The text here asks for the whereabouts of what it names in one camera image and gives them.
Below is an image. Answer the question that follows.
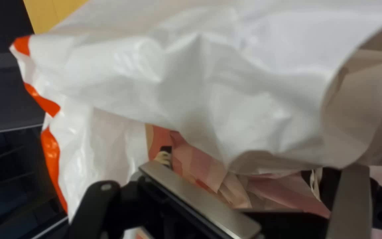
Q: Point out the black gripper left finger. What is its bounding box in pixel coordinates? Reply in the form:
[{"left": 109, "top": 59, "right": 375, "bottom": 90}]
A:
[{"left": 69, "top": 159, "right": 263, "bottom": 239}]

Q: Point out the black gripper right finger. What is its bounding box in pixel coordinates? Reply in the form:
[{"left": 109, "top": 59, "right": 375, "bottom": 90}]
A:
[{"left": 325, "top": 164, "right": 374, "bottom": 239}]

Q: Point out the white plastic bag orange print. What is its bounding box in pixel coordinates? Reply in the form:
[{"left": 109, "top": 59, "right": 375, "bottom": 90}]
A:
[{"left": 9, "top": 0, "right": 382, "bottom": 217}]

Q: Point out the salmon pink fabric item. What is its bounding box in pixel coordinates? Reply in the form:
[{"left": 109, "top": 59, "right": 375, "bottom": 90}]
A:
[{"left": 145, "top": 123, "right": 334, "bottom": 219}]

